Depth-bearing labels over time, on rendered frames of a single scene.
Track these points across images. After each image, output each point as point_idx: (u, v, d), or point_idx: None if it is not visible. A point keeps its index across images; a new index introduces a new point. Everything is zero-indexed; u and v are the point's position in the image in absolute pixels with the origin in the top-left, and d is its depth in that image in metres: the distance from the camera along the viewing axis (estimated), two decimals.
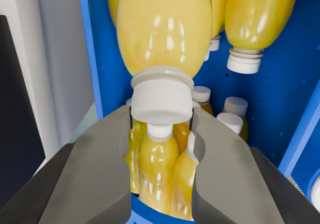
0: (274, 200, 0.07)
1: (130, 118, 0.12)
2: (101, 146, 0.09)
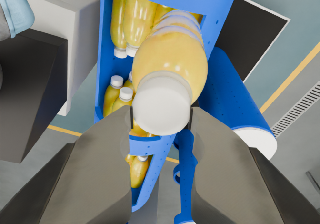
0: (273, 199, 0.07)
1: (131, 118, 0.12)
2: (102, 146, 0.09)
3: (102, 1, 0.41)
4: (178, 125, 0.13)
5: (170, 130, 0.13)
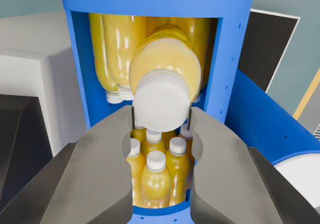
0: (272, 199, 0.07)
1: (132, 118, 0.12)
2: (103, 146, 0.09)
3: (72, 38, 0.30)
4: (178, 120, 0.13)
5: (170, 125, 0.13)
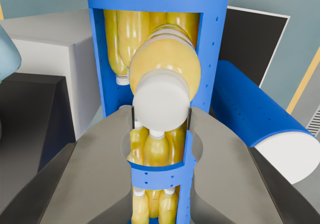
0: (272, 199, 0.07)
1: (132, 118, 0.12)
2: (103, 146, 0.09)
3: (93, 30, 0.40)
4: (178, 119, 0.13)
5: (170, 125, 0.13)
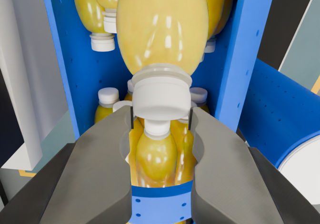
0: (273, 199, 0.07)
1: (131, 118, 0.12)
2: (102, 146, 0.09)
3: None
4: (179, 117, 0.13)
5: (171, 118, 0.14)
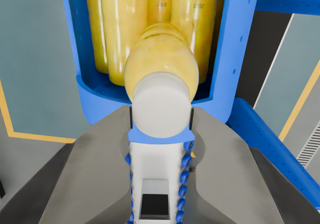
0: (274, 200, 0.07)
1: (130, 118, 0.12)
2: (101, 146, 0.09)
3: None
4: None
5: None
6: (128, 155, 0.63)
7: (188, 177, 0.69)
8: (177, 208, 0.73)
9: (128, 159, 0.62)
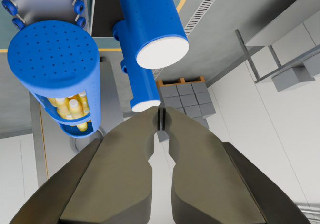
0: (249, 191, 0.07)
1: (157, 120, 0.12)
2: (127, 145, 0.09)
3: None
4: None
5: None
6: None
7: None
8: None
9: None
